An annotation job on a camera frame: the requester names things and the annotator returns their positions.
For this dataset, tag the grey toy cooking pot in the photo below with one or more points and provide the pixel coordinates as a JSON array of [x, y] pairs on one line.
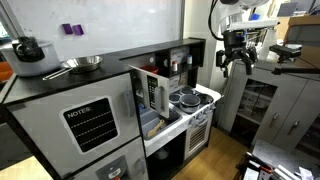
[[189, 101]]

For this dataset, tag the wooden slotted spatula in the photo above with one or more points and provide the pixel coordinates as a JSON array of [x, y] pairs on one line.
[[182, 80]]

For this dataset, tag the fridge door with notes board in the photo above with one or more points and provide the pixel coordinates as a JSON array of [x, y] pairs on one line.
[[40, 120]]

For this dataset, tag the black camera on stand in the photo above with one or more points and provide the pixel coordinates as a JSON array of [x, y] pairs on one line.
[[285, 50]]

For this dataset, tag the orange black bar clamp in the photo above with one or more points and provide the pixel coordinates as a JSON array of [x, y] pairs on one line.
[[266, 169]]

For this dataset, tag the fridge door with water dispenser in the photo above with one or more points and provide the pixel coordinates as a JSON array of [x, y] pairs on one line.
[[133, 153]]

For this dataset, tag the grey sink basin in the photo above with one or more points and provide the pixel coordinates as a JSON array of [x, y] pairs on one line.
[[173, 120]]

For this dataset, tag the wooden spoon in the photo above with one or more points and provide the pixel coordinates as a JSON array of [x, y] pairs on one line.
[[155, 129]]

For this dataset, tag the brown cardboard box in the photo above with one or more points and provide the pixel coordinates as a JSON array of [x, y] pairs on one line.
[[311, 56]]

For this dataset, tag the whiteboard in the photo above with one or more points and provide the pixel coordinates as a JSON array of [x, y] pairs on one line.
[[116, 20]]

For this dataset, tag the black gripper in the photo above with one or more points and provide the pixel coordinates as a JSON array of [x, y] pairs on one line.
[[235, 40]]

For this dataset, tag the white oven door with vents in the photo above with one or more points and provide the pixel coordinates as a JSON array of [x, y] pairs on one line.
[[198, 136]]

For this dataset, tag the steel frying pan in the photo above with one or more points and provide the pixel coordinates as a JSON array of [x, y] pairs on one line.
[[85, 64]]

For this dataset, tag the purple magnet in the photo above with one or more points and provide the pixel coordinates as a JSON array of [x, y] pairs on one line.
[[78, 30], [67, 29]]

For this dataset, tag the white shaker orange cap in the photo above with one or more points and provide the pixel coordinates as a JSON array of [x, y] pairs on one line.
[[174, 66]]

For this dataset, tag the grey metal cabinet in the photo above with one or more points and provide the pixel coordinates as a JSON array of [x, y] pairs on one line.
[[286, 96]]

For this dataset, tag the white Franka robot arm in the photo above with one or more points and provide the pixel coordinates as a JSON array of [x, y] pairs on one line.
[[233, 16]]

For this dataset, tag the white shaker blue cap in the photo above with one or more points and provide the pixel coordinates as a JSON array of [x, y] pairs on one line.
[[189, 60]]

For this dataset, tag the orange plastic object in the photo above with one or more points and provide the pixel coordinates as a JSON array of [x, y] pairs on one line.
[[5, 71]]

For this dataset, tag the grey toy microwave door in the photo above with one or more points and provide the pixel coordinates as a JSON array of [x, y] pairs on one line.
[[151, 90]]

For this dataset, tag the small steel bowl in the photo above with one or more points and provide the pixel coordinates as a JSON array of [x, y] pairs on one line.
[[162, 154]]

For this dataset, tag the toy play kitchen unit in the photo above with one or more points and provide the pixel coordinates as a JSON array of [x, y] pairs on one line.
[[113, 65]]

